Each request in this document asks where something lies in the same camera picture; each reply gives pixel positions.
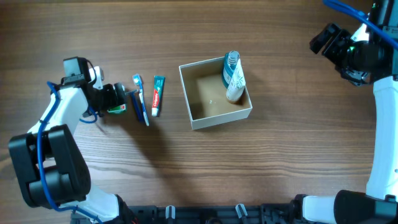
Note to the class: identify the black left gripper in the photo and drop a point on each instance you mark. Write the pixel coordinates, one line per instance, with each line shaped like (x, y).
(119, 94)

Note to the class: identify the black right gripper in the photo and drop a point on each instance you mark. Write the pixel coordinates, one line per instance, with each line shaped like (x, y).
(334, 43)

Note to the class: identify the green Dettol soap bar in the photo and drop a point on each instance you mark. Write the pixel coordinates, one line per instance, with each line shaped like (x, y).
(118, 109)

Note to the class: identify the blue mouthwash bottle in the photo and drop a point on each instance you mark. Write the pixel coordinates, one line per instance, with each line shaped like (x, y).
(230, 62)

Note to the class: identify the white conditioner tube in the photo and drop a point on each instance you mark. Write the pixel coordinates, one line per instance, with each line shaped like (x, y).
(236, 84)

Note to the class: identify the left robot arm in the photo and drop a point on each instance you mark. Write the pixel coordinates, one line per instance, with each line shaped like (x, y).
(49, 166)

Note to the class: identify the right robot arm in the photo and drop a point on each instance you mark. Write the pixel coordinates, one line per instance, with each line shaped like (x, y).
(366, 57)

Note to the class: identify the blue disposable razor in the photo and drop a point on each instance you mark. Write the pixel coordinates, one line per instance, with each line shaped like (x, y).
(136, 105)

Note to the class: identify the blue white toothbrush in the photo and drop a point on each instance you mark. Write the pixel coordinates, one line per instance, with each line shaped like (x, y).
(138, 82)

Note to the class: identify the Colgate toothpaste tube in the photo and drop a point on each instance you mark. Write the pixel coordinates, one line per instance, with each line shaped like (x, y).
(158, 91)

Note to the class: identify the white open cardboard box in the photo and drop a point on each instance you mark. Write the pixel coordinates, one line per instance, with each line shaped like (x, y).
(205, 95)

